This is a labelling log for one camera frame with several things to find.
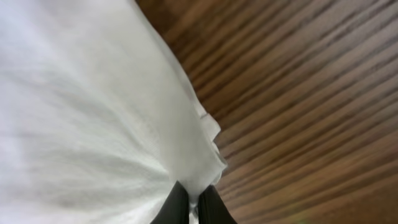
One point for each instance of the white t-shirt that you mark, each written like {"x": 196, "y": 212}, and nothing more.
{"x": 98, "y": 118}

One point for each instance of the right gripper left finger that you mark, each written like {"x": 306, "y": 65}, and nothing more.
{"x": 175, "y": 209}

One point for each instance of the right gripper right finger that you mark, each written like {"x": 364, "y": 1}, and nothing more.
{"x": 211, "y": 208}

